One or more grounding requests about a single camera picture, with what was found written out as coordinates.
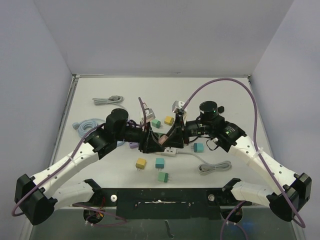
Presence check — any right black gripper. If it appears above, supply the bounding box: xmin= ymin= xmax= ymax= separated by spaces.
xmin=162 ymin=114 xmax=213 ymax=148

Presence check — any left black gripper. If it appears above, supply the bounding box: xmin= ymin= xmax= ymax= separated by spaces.
xmin=115 ymin=120 xmax=164 ymax=153

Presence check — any pink charger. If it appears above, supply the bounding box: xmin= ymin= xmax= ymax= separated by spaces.
xmin=158 ymin=134 xmax=168 ymax=145

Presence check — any teal charger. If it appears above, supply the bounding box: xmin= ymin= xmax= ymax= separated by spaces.
xmin=155 ymin=157 xmax=165 ymax=171
xmin=191 ymin=142 xmax=205 ymax=153

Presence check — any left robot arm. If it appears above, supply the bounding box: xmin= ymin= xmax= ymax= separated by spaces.
xmin=11 ymin=108 xmax=168 ymax=226

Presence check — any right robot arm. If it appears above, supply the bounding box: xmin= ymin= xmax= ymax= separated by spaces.
xmin=161 ymin=101 xmax=312 ymax=222

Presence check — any yellow charger far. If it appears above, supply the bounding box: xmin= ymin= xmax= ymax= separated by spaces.
xmin=164 ymin=116 xmax=175 ymax=126

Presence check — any yellow charger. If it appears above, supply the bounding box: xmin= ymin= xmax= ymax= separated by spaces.
xmin=135 ymin=158 xmax=147 ymax=171
xmin=164 ymin=116 xmax=175 ymax=126

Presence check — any green charger far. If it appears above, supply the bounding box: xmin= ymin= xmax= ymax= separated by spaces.
xmin=151 ymin=118 xmax=162 ymax=129

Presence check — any green charger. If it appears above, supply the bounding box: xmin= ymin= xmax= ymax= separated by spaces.
xmin=151 ymin=118 xmax=162 ymax=129
xmin=157 ymin=171 xmax=172 ymax=183

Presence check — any purple power strip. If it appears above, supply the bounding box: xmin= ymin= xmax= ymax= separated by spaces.
xmin=128 ymin=142 xmax=139 ymax=149

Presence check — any white power strip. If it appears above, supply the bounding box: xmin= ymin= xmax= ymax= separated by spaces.
xmin=163 ymin=147 xmax=177 ymax=157

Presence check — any yellow charger near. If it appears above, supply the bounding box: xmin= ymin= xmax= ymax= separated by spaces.
xmin=135 ymin=158 xmax=147 ymax=171

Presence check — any round blue power strip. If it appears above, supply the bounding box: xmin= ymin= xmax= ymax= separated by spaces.
xmin=117 ymin=141 xmax=126 ymax=147

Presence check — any green charger near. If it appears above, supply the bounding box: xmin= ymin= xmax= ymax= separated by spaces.
xmin=157 ymin=171 xmax=172 ymax=183

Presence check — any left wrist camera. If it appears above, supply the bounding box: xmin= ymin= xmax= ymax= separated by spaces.
xmin=140 ymin=108 xmax=156 ymax=123

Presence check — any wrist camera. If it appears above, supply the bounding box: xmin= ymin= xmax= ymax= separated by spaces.
xmin=140 ymin=108 xmax=156 ymax=123
xmin=171 ymin=100 xmax=187 ymax=117

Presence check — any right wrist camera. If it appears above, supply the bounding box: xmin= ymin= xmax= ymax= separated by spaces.
xmin=171 ymin=100 xmax=187 ymax=117

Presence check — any grey cord of white strip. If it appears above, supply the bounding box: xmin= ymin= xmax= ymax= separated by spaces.
xmin=176 ymin=150 xmax=233 ymax=177

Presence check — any grey cord of purple strip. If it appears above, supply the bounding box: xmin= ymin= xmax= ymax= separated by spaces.
xmin=92 ymin=95 xmax=126 ymax=107

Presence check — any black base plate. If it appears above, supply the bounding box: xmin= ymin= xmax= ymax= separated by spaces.
xmin=84 ymin=188 xmax=240 ymax=220

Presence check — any light blue coiled cord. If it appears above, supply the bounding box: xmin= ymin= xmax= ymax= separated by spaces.
xmin=72 ymin=118 xmax=107 ymax=138

